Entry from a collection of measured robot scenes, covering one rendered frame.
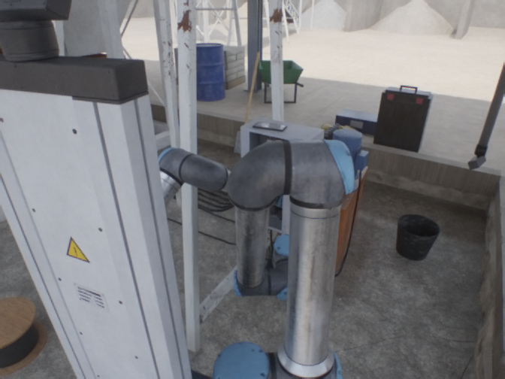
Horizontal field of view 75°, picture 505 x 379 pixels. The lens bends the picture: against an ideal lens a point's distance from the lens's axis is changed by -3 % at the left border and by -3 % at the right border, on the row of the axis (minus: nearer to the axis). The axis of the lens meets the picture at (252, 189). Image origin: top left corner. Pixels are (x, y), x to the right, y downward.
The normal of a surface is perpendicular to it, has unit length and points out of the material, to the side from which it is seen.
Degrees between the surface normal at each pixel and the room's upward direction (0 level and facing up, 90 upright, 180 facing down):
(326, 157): 45
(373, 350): 0
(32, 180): 90
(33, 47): 90
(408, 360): 0
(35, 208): 90
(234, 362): 5
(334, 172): 75
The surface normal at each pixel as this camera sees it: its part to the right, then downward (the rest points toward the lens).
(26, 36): 0.45, 0.43
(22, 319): 0.00, -0.87
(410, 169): -0.54, 0.41
